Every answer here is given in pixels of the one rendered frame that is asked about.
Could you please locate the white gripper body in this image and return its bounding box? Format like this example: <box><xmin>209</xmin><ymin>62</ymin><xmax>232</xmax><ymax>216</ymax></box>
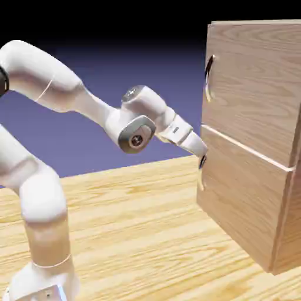
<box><xmin>179</xmin><ymin>131</ymin><xmax>208</xmax><ymax>158</ymax></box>

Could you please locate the light wood cabinet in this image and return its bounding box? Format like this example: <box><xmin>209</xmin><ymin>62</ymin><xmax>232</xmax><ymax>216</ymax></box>
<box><xmin>196</xmin><ymin>19</ymin><xmax>301</xmax><ymax>276</ymax></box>

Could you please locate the light wood cabinet door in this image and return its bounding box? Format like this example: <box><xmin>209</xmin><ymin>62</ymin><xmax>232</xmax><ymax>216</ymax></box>
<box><xmin>201</xmin><ymin>22</ymin><xmax>301</xmax><ymax>168</ymax></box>
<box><xmin>196</xmin><ymin>125</ymin><xmax>295</xmax><ymax>273</ymax></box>

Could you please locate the curved metal door handle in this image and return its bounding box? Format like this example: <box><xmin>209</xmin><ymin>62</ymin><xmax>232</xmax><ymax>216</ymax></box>
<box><xmin>203</xmin><ymin>55</ymin><xmax>216</xmax><ymax>103</ymax></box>

